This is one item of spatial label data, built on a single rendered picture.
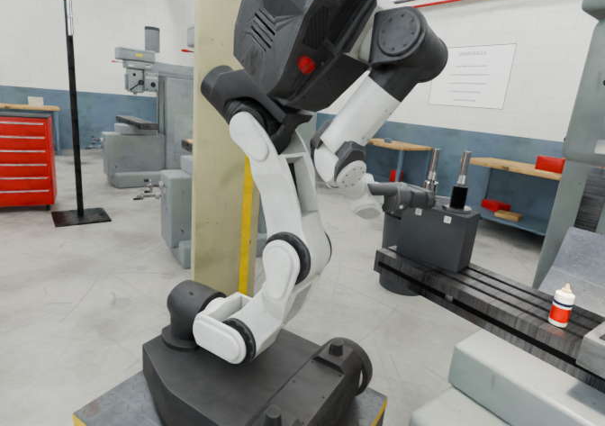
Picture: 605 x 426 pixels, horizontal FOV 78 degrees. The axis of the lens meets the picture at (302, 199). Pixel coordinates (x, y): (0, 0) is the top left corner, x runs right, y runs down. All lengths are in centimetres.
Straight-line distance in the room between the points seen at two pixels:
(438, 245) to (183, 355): 90
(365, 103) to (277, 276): 47
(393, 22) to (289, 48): 20
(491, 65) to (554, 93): 93
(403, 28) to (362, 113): 17
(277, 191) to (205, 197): 128
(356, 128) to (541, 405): 72
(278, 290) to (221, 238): 139
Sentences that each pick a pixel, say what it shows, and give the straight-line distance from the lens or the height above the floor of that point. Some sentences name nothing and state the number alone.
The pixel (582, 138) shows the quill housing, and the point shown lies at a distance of 107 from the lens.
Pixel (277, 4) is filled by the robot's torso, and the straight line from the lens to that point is 81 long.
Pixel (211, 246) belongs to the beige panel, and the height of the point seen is 51.
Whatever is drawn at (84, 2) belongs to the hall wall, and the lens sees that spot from 946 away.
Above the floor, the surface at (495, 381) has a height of 79.
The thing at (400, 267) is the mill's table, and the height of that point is 88.
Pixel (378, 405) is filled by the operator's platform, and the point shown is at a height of 40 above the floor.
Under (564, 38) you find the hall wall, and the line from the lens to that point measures 577.
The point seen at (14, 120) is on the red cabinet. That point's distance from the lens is 475.
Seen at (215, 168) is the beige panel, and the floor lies 98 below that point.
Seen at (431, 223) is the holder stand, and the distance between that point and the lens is 131.
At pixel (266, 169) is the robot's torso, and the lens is 94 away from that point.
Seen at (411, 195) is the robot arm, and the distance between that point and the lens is 116.
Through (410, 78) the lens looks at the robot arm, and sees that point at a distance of 79.
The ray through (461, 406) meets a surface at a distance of 112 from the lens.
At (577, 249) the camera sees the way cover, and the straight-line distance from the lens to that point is 154.
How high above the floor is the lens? 139
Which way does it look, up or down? 14 degrees down
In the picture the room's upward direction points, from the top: 5 degrees clockwise
